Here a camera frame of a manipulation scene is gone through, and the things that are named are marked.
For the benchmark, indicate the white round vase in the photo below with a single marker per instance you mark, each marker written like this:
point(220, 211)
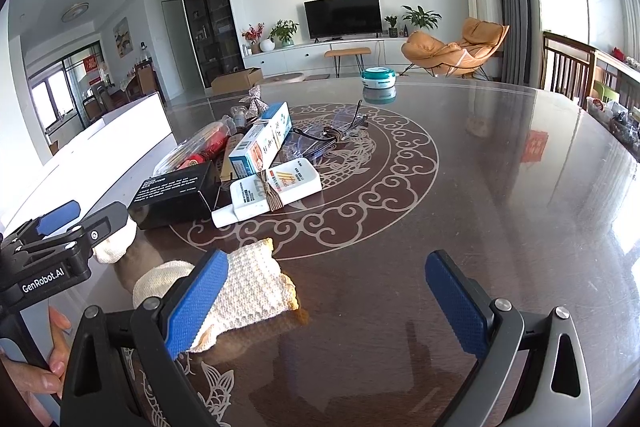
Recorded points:
point(267, 45)

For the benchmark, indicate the red window sign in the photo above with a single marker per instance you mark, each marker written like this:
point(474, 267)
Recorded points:
point(93, 63)

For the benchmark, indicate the dark wooden chair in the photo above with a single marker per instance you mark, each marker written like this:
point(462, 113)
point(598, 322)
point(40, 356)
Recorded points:
point(567, 67)

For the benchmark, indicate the orange lounge chair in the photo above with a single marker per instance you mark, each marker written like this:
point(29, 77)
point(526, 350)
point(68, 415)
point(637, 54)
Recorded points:
point(435, 52)

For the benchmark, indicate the black printed box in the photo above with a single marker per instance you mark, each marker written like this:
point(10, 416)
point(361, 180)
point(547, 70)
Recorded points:
point(170, 192)

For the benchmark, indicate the clear bag of chopsticks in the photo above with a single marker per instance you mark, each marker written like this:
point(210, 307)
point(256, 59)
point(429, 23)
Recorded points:
point(180, 147)

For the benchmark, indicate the white box with twine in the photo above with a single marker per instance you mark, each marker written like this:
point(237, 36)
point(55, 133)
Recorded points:
point(295, 187)

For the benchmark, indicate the white television console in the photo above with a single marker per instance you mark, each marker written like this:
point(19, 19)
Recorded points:
point(295, 59)

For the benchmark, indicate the small bottle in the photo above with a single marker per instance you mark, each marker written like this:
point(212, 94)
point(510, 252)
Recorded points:
point(240, 117)

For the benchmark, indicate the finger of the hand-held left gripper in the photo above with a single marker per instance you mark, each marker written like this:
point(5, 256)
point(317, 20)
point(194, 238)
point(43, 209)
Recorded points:
point(102, 222)
point(57, 214)

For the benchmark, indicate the clear safety glasses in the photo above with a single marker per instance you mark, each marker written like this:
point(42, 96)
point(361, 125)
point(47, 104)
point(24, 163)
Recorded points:
point(337, 134)

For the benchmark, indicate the small potted plant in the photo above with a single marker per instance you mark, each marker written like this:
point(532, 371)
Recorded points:
point(391, 24)

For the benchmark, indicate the teal round container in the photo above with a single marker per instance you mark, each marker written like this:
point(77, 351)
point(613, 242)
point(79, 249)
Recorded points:
point(379, 78)

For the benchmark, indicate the wooden stool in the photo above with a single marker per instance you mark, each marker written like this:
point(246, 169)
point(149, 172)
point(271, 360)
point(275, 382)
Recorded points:
point(347, 52)

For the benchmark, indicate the large leafy potted plant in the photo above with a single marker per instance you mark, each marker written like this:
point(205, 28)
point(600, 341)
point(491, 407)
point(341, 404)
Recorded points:
point(421, 18)

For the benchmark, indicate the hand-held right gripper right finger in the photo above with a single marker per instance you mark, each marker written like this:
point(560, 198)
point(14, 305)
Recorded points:
point(457, 302)

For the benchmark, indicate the dark glass display cabinet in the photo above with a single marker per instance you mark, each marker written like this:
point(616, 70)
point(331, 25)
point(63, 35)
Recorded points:
point(210, 12)

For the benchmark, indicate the red flowers in vase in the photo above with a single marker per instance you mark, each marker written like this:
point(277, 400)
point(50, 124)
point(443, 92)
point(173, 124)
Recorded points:
point(254, 34)

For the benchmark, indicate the cluttered side shelf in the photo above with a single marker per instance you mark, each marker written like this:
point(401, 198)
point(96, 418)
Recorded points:
point(617, 107)

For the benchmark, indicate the cardboard box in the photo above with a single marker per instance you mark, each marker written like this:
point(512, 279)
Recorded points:
point(237, 81)

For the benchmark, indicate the cream knitted cloth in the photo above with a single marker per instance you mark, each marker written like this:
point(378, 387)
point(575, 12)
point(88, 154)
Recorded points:
point(250, 277)

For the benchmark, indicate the dining table with chairs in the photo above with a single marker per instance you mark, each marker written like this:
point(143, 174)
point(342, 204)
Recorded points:
point(135, 82)

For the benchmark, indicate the round ceiling lamp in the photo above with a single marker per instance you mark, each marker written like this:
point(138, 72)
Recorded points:
point(76, 12)

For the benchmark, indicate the green potted plant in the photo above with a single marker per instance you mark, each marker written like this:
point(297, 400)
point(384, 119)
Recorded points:
point(284, 31)

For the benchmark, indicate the person's left hand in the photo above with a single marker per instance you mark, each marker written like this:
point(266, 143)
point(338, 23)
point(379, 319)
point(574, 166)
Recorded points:
point(52, 372)

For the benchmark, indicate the framed wall painting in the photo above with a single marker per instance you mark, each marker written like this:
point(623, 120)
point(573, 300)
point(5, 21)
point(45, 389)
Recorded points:
point(122, 37)

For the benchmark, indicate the black television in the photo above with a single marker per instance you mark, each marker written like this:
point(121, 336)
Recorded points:
point(342, 17)

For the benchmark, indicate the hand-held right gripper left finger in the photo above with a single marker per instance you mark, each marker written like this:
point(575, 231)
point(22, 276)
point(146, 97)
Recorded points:
point(195, 302)

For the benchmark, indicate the large white container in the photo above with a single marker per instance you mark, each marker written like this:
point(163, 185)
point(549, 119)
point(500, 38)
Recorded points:
point(100, 147)

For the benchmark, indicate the blue and white box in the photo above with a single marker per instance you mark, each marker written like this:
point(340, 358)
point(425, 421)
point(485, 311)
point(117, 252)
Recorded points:
point(260, 142)

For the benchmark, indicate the red sachet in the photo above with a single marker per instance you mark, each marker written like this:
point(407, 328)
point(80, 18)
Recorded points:
point(192, 162)

